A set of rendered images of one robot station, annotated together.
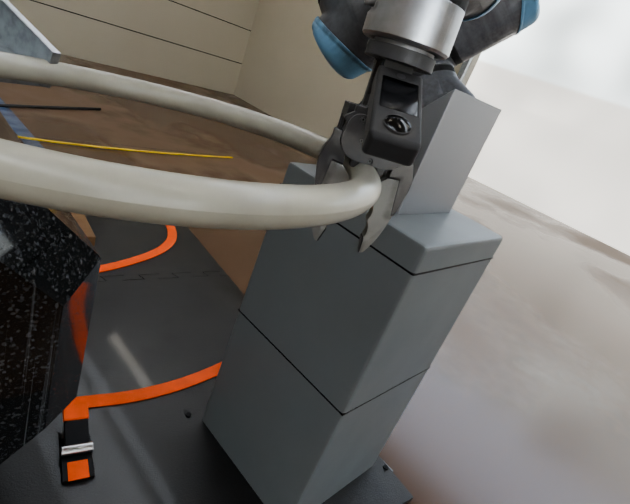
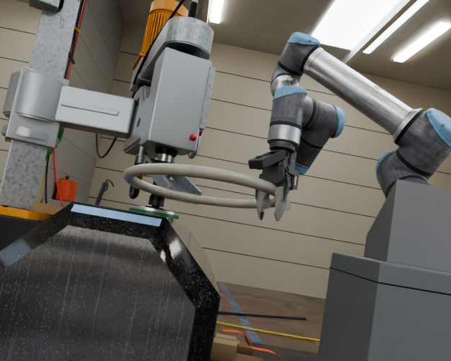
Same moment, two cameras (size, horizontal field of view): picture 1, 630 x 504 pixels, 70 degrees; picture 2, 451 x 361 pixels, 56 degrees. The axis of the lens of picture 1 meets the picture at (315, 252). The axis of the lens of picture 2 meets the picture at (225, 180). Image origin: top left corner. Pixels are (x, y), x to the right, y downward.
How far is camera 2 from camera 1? 0.90 m
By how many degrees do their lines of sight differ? 56
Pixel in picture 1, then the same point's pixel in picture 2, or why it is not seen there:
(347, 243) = (353, 283)
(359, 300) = (360, 316)
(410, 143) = (258, 160)
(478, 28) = (419, 151)
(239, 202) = (190, 167)
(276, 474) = not seen: outside the picture
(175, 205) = (175, 167)
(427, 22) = (277, 132)
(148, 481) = not seen: outside the picture
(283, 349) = not seen: outside the picture
